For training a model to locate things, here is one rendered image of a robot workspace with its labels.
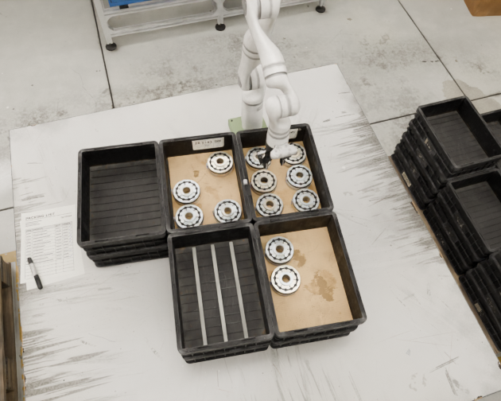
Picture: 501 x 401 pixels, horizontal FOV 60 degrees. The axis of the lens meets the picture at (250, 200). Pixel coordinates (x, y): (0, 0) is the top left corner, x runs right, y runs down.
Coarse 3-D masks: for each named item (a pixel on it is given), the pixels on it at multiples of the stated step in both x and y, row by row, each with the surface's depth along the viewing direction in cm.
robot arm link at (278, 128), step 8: (272, 96) 129; (272, 104) 127; (280, 104) 128; (272, 112) 128; (280, 112) 128; (272, 120) 131; (280, 120) 136; (288, 120) 137; (272, 128) 137; (280, 128) 135; (288, 128) 137; (272, 136) 140; (280, 136) 139
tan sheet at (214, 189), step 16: (176, 160) 174; (192, 160) 175; (176, 176) 171; (192, 176) 171; (208, 176) 171; (208, 192) 168; (224, 192) 168; (176, 208) 164; (208, 208) 164; (176, 224) 161
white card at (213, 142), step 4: (200, 140) 169; (204, 140) 169; (208, 140) 170; (212, 140) 170; (216, 140) 171; (220, 140) 171; (192, 144) 170; (196, 144) 171; (200, 144) 171; (204, 144) 171; (208, 144) 172; (212, 144) 172; (216, 144) 173; (220, 144) 173; (196, 148) 173; (200, 148) 173; (204, 148) 174; (208, 148) 174
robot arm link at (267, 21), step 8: (264, 0) 126; (272, 0) 126; (280, 0) 128; (264, 8) 127; (272, 8) 127; (264, 16) 129; (272, 16) 130; (264, 24) 138; (272, 24) 135; (248, 32) 144; (264, 32) 139; (248, 40) 144; (248, 48) 146
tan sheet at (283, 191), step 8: (272, 160) 176; (248, 168) 174; (272, 168) 174; (280, 168) 174; (288, 168) 175; (248, 176) 172; (280, 176) 173; (280, 184) 171; (312, 184) 171; (280, 192) 169; (288, 192) 169; (256, 200) 167; (288, 200) 167; (304, 200) 168; (288, 208) 166; (256, 216) 164
